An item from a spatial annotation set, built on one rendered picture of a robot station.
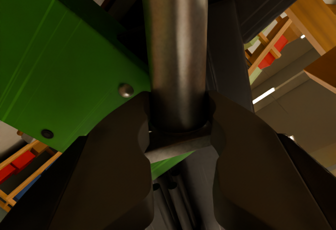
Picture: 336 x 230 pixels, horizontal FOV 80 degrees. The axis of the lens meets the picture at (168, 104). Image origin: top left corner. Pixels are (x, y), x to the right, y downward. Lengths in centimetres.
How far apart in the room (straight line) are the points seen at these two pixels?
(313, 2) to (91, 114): 88
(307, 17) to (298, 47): 859
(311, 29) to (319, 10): 6
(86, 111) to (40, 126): 4
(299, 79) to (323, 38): 670
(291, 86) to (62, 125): 760
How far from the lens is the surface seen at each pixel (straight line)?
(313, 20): 96
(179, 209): 21
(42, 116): 19
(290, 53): 952
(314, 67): 72
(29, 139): 41
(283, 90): 771
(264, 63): 348
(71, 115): 18
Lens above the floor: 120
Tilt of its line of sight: 7 degrees up
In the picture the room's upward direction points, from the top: 135 degrees clockwise
